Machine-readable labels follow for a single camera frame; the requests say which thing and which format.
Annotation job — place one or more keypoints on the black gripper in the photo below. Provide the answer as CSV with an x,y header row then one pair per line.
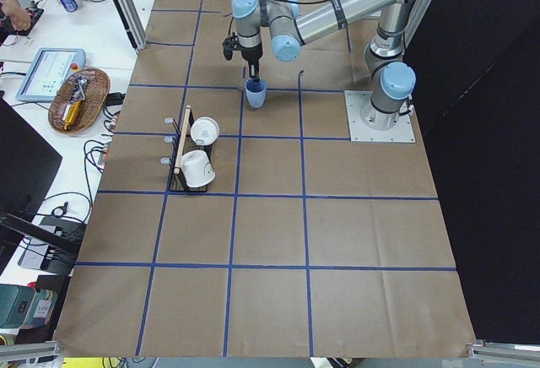
x,y
251,53

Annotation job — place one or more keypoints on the blue plastic cup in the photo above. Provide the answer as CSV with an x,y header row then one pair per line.
x,y
256,90

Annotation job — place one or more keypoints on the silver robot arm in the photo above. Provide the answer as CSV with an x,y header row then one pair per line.
x,y
393,80

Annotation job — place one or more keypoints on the person hand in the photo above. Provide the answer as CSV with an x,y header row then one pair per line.
x,y
18,16

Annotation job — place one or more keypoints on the white mug far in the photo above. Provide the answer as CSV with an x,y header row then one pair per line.
x,y
204,131

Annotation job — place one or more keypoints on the white mug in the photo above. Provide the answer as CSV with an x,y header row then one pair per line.
x,y
204,131
197,168

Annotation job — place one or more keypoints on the white mug near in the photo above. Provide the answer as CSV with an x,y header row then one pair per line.
x,y
197,168

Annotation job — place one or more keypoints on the wicker basket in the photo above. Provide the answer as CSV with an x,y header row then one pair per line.
x,y
97,89

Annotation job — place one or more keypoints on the yellow tool in basket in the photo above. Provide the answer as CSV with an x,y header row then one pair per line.
x,y
74,107

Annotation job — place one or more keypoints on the teach pendant tablet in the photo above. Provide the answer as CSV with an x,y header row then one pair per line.
x,y
50,68

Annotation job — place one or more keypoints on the black monitor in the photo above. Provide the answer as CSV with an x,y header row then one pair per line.
x,y
29,165

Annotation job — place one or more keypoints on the wooden rack handle rod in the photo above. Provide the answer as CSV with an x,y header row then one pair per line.
x,y
182,138

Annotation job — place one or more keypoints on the aluminium frame post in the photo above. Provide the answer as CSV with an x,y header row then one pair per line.
x,y
131,23

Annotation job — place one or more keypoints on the black wire cup rack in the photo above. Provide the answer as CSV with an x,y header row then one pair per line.
x,y
192,143

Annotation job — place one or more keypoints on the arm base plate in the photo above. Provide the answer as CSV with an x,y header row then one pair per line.
x,y
366,124

